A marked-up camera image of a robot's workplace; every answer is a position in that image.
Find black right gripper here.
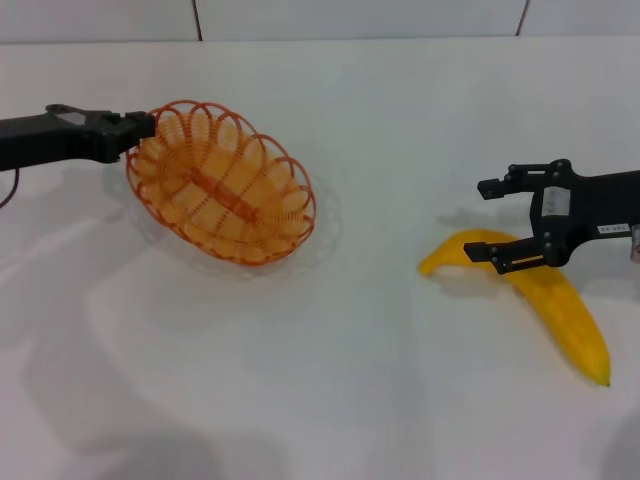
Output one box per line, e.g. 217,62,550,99
463,159,640,276

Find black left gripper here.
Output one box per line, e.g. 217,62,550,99
0,103,158,174

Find orange woven plastic basket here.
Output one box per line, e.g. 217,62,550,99
124,99,317,265

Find yellow banana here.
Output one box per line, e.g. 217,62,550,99
417,228,612,388

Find left wrist cable with plug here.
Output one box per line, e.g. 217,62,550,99
0,168,21,209

